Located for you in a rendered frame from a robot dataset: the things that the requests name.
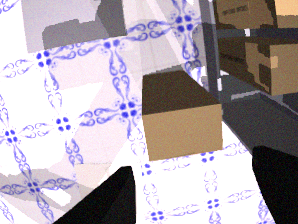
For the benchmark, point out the grey open bin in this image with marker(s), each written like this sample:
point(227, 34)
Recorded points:
point(255, 117)

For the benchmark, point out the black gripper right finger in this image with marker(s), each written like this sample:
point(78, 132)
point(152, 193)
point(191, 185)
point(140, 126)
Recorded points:
point(277, 178)

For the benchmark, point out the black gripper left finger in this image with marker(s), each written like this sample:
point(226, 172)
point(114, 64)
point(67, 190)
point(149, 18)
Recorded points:
point(112, 202)

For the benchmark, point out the tan cardboard box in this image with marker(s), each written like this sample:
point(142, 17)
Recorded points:
point(263, 62)
point(180, 117)
point(242, 14)

